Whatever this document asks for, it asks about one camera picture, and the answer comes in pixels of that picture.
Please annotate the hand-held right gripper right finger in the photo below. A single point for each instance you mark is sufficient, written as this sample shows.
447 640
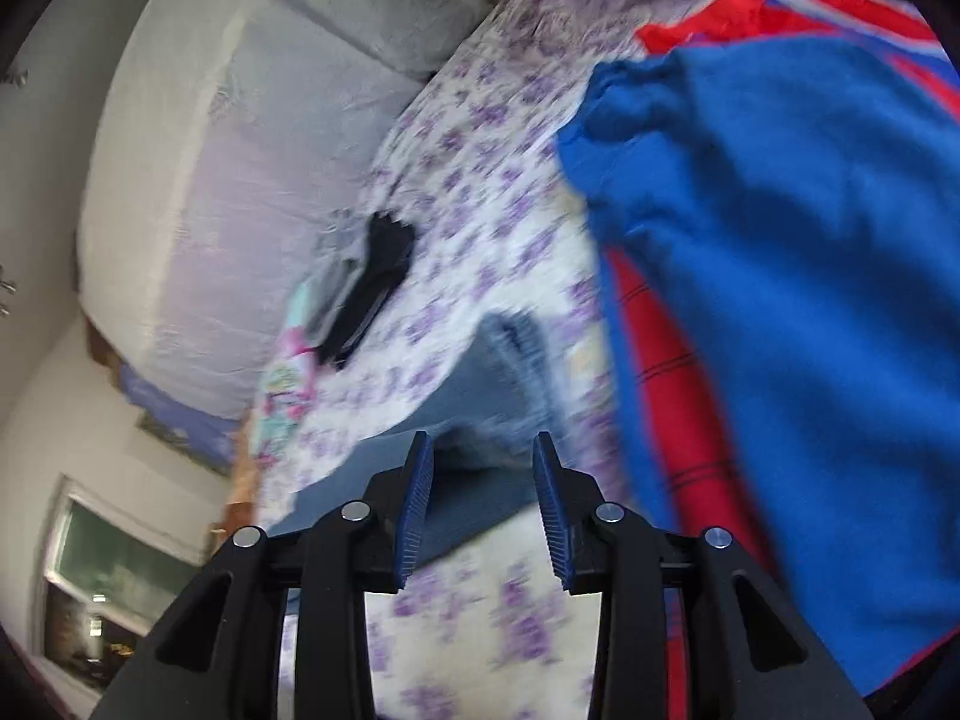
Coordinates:
551 517

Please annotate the grey lace cover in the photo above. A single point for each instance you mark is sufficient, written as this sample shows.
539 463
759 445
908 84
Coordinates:
225 165

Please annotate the wooden bed frame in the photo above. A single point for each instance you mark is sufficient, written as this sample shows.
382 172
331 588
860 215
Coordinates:
240 499

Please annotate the blue denim jeans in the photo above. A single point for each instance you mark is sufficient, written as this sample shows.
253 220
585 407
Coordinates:
480 390

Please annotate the grey folded sweatshirt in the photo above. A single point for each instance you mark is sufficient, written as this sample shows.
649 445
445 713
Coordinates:
337 255

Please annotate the black folded pants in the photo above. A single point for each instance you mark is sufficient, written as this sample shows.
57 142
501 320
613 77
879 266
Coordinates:
382 277

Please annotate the lace covered pillow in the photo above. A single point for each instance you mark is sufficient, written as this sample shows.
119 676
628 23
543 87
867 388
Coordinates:
390 7

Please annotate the purple floral bed sheet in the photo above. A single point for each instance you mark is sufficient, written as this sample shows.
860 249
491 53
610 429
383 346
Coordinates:
480 187

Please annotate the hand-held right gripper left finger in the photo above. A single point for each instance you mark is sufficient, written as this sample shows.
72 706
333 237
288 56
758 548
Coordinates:
416 510

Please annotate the colourful floral blanket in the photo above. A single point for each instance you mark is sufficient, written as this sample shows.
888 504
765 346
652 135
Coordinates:
285 390

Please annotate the window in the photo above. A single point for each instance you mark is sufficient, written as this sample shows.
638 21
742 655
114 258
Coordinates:
105 577

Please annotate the blue and red garment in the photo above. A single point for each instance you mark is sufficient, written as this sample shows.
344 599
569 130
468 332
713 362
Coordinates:
787 277

